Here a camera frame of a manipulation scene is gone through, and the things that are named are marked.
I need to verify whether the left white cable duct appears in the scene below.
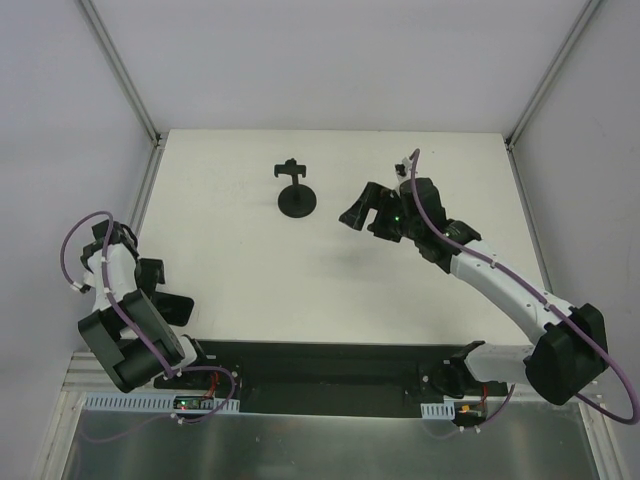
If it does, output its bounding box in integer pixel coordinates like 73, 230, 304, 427
84, 393, 240, 415

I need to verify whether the white cable duct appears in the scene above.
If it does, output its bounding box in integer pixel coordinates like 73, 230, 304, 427
84, 393, 240, 415
420, 401, 456, 421

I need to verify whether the aluminium frame post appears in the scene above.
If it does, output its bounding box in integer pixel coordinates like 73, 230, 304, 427
77, 0, 169, 146
504, 0, 606, 149

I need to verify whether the right white cable duct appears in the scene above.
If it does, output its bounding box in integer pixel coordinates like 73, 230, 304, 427
420, 401, 456, 421

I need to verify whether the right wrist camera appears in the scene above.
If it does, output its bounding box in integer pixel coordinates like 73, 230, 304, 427
394, 157, 413, 183

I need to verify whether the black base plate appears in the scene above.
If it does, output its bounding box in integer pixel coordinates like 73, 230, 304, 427
149, 339, 516, 419

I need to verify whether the right aluminium frame post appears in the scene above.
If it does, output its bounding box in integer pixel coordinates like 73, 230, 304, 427
504, 0, 606, 149

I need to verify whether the black phone stand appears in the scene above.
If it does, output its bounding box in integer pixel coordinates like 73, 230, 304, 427
274, 158, 317, 219

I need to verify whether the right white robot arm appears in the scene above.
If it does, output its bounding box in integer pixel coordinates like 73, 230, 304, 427
339, 178, 608, 405

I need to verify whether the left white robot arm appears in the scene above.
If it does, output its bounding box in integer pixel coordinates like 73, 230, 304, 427
78, 220, 212, 393

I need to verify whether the black smartphone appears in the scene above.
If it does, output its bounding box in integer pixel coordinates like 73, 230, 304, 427
152, 292, 195, 327

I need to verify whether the left aluminium frame post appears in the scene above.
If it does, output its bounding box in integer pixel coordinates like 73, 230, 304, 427
77, 0, 169, 146

